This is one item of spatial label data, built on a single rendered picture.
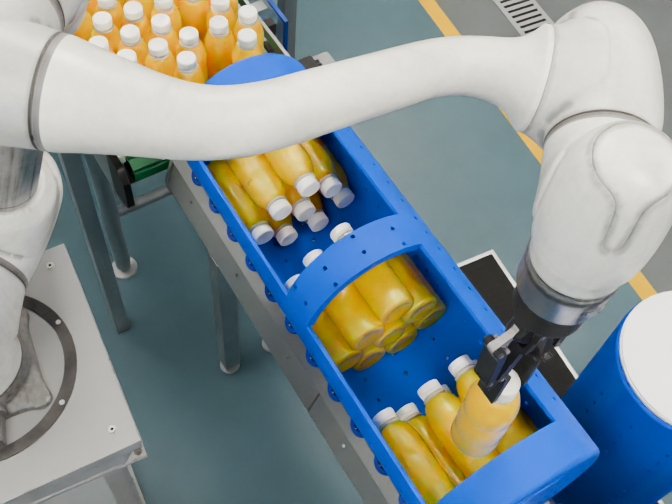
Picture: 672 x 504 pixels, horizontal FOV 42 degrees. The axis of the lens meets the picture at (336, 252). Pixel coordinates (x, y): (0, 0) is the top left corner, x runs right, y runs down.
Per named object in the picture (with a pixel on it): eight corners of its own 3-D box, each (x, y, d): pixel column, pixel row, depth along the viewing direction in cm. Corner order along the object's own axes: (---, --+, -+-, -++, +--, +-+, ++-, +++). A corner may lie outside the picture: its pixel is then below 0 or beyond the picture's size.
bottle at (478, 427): (490, 466, 116) (521, 420, 102) (443, 447, 117) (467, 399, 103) (503, 422, 120) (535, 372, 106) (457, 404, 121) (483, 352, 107)
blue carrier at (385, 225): (428, 580, 136) (468, 533, 112) (179, 183, 172) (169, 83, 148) (566, 490, 146) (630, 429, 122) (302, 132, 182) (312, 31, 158)
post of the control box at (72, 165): (118, 334, 258) (47, 112, 173) (112, 323, 260) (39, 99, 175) (130, 328, 259) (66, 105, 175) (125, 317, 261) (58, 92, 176)
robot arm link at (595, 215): (636, 318, 76) (635, 198, 83) (714, 220, 63) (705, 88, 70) (515, 295, 77) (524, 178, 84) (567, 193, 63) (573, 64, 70)
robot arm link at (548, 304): (646, 274, 79) (623, 305, 84) (582, 202, 83) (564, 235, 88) (570, 318, 76) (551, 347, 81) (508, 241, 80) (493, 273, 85)
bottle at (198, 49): (215, 94, 192) (212, 40, 178) (192, 109, 189) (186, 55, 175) (197, 77, 194) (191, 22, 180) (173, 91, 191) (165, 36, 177)
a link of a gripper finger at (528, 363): (520, 342, 100) (525, 339, 100) (506, 366, 106) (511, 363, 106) (536, 362, 98) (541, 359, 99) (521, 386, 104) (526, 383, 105)
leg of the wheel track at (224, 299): (225, 377, 253) (215, 268, 200) (216, 361, 256) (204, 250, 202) (243, 368, 255) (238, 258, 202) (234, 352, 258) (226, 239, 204)
